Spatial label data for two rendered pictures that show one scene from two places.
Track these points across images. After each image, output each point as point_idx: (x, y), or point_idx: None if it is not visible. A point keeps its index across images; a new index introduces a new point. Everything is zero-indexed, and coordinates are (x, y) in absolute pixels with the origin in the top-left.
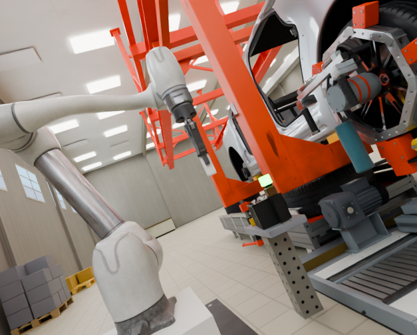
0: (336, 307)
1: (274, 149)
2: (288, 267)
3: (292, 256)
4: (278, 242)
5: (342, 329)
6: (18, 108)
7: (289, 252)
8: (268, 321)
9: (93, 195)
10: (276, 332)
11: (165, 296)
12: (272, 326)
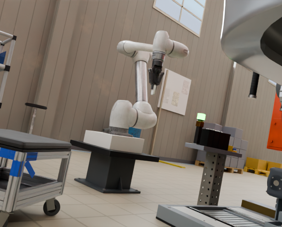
0: None
1: None
2: (205, 178)
3: (210, 174)
4: (209, 161)
5: None
6: (125, 43)
7: (211, 170)
8: (196, 204)
9: (140, 84)
10: (184, 203)
11: (123, 129)
12: (191, 204)
